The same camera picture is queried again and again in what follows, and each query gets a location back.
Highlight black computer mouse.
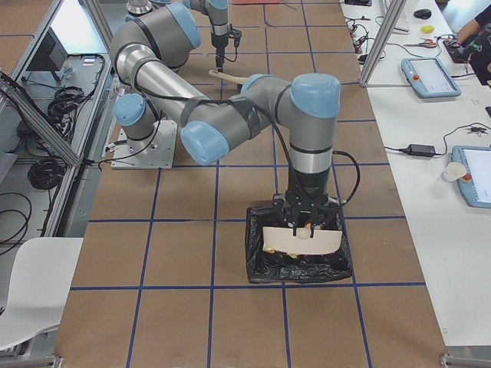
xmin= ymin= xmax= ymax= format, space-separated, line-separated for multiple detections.
xmin=413 ymin=8 xmax=432 ymax=20

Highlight aluminium frame post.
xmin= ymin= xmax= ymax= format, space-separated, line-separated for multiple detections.
xmin=359 ymin=0 xmax=406 ymax=87

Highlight person in dark clothes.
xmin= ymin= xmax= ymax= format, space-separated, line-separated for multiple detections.
xmin=454 ymin=0 xmax=491 ymax=87

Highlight black cable coil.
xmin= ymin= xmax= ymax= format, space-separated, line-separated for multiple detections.
xmin=27 ymin=159 xmax=64 ymax=192

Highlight upper blue teach pendant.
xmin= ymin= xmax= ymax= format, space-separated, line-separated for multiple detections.
xmin=400 ymin=57 xmax=461 ymax=99

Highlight beige hand brush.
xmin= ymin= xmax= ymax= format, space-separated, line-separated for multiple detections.
xmin=208 ymin=70 xmax=248 ymax=86

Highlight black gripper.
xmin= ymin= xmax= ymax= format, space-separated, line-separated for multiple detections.
xmin=272 ymin=191 xmax=340 ymax=238
xmin=210 ymin=24 xmax=242 ymax=72

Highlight white chair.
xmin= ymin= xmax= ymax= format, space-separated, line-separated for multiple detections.
xmin=1 ymin=237 xmax=83 ymax=350

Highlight beige plastic dustpan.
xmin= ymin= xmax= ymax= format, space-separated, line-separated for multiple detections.
xmin=262 ymin=227 xmax=342 ymax=255

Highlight aluminium side rail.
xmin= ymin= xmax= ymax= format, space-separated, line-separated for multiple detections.
xmin=1 ymin=71 xmax=82 ymax=166

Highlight black bag lined bin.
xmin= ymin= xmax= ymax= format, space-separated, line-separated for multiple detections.
xmin=245 ymin=205 xmax=352 ymax=284

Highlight black power adapter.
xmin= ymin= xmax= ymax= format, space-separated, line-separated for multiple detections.
xmin=406 ymin=144 xmax=437 ymax=157

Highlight lower blue teach pendant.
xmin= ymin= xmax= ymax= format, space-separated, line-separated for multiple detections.
xmin=451 ymin=146 xmax=490 ymax=209

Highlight yellow sponge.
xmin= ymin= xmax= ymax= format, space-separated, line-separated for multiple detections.
xmin=420 ymin=25 xmax=435 ymax=35

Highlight red handled scissors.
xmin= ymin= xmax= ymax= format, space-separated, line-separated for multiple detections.
xmin=404 ymin=38 xmax=437 ymax=49

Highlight white paper cup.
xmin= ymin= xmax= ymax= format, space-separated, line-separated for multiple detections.
xmin=440 ymin=161 xmax=467 ymax=182

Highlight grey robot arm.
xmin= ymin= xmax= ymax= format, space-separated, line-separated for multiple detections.
xmin=126 ymin=1 xmax=242 ymax=72
xmin=110 ymin=1 xmax=341 ymax=229

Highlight blue teach pendant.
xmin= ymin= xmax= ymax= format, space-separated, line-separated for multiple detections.
xmin=451 ymin=146 xmax=490 ymax=209
xmin=400 ymin=57 xmax=461 ymax=99

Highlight black control box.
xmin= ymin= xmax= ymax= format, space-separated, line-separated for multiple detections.
xmin=27 ymin=28 xmax=68 ymax=82

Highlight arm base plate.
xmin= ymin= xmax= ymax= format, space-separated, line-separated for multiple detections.
xmin=110 ymin=120 xmax=177 ymax=169

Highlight round bread roll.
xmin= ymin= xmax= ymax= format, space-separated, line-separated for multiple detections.
xmin=296 ymin=228 xmax=311 ymax=239

